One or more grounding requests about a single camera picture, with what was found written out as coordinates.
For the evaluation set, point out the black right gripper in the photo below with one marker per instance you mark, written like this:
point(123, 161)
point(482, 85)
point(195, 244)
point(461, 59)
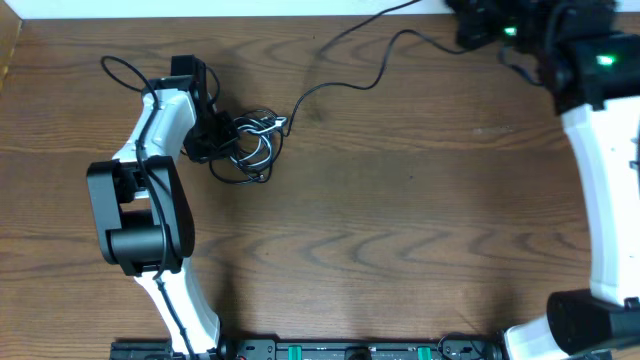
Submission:
point(470, 20)

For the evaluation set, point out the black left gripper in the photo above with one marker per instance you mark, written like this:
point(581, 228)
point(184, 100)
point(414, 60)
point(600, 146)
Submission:
point(202, 152)

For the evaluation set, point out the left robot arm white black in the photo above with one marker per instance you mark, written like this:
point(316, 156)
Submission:
point(141, 213)

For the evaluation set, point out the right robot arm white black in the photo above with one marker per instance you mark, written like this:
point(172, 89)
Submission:
point(591, 70)

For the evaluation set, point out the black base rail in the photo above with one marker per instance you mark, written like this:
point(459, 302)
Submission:
point(455, 348)

